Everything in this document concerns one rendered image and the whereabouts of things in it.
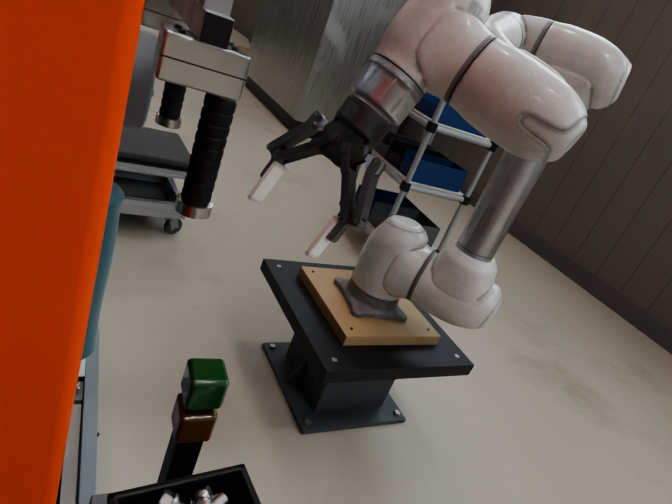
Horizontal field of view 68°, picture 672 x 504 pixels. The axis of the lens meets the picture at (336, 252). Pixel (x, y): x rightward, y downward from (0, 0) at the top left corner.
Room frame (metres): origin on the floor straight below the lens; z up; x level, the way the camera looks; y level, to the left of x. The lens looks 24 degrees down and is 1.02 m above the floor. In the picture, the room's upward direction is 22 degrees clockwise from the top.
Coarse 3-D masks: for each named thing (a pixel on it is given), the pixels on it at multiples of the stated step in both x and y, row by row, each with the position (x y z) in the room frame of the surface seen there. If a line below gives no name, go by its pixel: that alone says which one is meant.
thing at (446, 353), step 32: (288, 288) 1.25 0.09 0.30; (288, 320) 1.14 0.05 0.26; (320, 320) 1.15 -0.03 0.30; (288, 352) 1.32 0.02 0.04; (320, 352) 1.01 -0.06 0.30; (352, 352) 1.07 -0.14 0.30; (384, 352) 1.12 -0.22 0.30; (416, 352) 1.18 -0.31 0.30; (448, 352) 1.25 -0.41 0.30; (288, 384) 1.20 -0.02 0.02; (320, 384) 1.15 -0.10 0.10; (352, 384) 1.18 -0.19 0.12; (384, 384) 1.25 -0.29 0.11; (320, 416) 1.12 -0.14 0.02; (352, 416) 1.17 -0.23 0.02; (384, 416) 1.23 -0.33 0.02
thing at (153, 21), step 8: (152, 0) 0.79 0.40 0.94; (160, 0) 0.80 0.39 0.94; (144, 8) 0.79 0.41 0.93; (152, 8) 0.79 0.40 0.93; (160, 8) 0.80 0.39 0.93; (168, 8) 0.81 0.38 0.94; (144, 16) 0.79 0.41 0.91; (152, 16) 0.79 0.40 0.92; (160, 16) 0.80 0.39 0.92; (168, 16) 0.81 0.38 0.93; (176, 16) 0.81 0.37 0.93; (144, 24) 0.79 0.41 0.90; (152, 24) 0.80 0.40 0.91; (160, 24) 0.80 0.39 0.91; (184, 24) 0.82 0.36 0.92
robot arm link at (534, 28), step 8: (520, 16) 1.23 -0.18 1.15; (528, 16) 1.23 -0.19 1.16; (536, 16) 1.25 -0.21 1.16; (520, 24) 1.19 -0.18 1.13; (528, 24) 1.21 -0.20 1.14; (536, 24) 1.21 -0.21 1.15; (544, 24) 1.21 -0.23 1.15; (528, 32) 1.20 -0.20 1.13; (536, 32) 1.20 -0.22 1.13; (544, 32) 1.20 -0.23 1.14; (528, 40) 1.20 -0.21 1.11; (536, 40) 1.19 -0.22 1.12; (520, 48) 1.19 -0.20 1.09; (528, 48) 1.20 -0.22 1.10; (536, 48) 1.19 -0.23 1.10
